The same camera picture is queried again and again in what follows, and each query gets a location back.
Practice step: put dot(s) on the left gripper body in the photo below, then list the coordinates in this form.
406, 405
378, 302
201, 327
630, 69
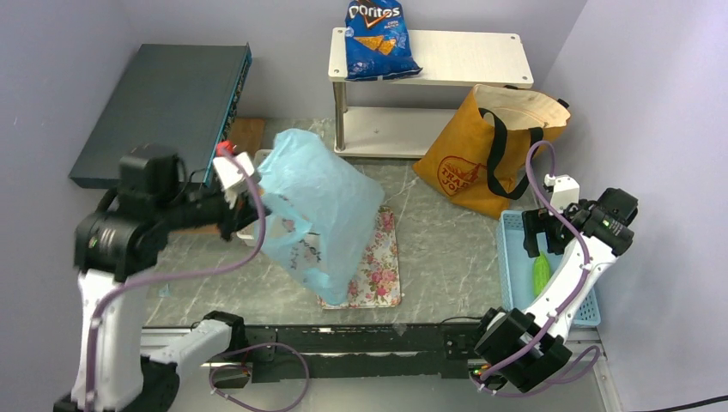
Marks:
213, 208

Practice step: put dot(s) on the dark grey flat box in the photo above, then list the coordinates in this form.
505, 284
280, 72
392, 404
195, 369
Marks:
181, 96

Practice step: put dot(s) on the white plastic basket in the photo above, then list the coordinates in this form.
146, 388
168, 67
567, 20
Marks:
248, 234

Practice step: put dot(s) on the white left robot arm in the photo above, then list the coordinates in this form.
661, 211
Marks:
116, 249

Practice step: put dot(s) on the wooden board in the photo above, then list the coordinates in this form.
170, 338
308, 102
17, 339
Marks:
247, 135

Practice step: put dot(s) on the floral pattern tray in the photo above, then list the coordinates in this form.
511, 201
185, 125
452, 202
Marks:
377, 282

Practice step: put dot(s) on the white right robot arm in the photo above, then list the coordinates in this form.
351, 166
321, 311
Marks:
527, 348

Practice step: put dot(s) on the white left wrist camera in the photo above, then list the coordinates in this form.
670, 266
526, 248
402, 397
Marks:
234, 169

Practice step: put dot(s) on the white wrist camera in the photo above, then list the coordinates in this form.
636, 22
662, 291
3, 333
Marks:
234, 169
564, 191

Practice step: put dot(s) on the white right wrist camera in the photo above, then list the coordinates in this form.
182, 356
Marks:
564, 191

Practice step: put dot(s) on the blue Doritos chip bag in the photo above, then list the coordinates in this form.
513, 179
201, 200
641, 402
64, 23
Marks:
377, 42

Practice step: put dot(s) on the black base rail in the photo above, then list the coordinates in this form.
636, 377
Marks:
444, 350

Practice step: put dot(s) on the light blue cartoon plastic bag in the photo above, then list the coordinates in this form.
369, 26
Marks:
322, 213

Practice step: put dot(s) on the brown Trader Joe's tote bag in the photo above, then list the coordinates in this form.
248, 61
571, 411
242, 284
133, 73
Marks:
475, 160

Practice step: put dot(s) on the green cucumber toy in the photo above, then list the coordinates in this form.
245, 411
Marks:
541, 273

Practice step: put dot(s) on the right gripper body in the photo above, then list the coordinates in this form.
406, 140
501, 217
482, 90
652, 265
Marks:
540, 221

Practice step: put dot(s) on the white two-tier shelf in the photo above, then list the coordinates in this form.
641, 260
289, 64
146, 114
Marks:
448, 59

